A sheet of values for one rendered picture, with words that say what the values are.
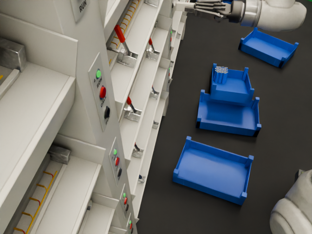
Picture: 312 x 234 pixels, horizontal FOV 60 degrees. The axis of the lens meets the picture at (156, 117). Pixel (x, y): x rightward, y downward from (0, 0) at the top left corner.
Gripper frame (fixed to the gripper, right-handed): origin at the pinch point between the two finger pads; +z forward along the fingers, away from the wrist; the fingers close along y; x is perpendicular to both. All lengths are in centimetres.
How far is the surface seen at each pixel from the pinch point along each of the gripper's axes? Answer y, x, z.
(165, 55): -4.8, -19.4, 5.7
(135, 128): -53, -7, 6
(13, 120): -82, 31, 8
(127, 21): -35.2, 13.2, 11.2
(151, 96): -23.8, -24.6, 7.8
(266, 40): 74, -56, -50
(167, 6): -4.8, 2.1, 5.6
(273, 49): 65, -58, -55
